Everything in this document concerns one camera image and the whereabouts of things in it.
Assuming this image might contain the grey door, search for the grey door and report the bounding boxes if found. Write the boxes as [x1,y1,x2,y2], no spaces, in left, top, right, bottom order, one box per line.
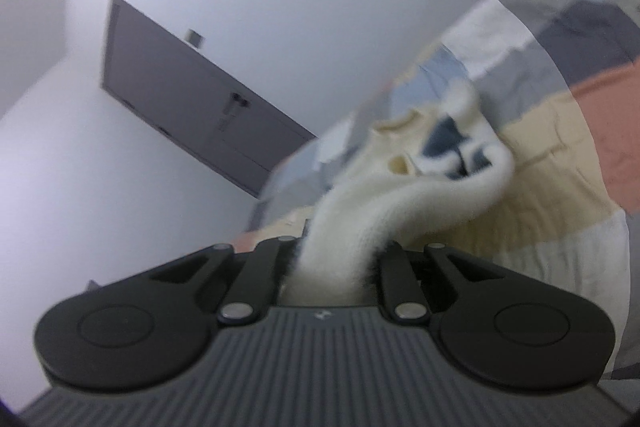
[101,0,319,200]

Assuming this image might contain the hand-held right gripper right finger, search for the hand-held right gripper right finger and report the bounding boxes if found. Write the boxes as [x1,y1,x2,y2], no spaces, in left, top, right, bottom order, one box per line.
[376,242,502,326]

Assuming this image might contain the patchwork quilt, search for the patchwork quilt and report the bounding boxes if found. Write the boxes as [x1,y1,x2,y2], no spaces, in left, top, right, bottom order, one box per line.
[235,0,640,382]

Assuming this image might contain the cream knit sweater blue pattern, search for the cream knit sweater blue pattern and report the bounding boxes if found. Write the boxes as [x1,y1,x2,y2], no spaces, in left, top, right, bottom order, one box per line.
[284,82,516,308]

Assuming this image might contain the metal door handle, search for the metal door handle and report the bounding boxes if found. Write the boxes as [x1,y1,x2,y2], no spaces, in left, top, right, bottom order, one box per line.
[217,92,251,132]

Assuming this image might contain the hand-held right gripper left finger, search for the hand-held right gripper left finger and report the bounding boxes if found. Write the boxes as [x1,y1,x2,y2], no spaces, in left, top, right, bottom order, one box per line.
[150,219,309,326]

